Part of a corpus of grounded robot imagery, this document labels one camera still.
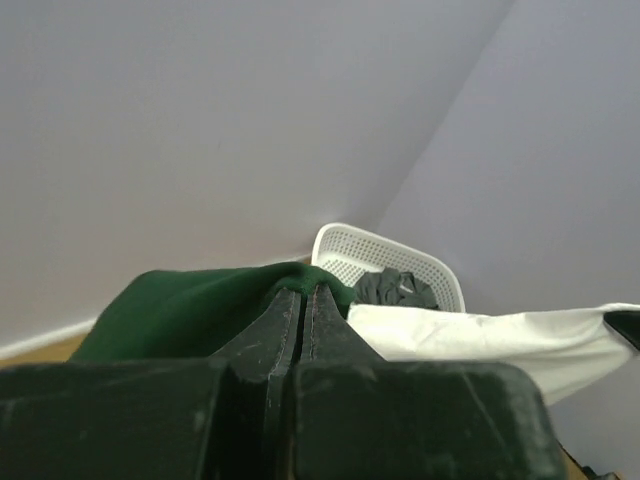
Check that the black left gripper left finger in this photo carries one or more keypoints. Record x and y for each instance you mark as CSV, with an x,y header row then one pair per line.
x,y
218,417

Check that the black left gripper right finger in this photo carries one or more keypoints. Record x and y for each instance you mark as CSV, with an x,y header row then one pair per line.
x,y
358,416

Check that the grey t-shirt in basket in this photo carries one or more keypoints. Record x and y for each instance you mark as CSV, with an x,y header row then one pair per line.
x,y
391,287

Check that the white perforated laundry basket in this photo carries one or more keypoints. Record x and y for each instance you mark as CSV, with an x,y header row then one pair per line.
x,y
349,252

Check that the white and green t-shirt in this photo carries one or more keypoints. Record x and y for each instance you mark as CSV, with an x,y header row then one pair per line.
x,y
181,314

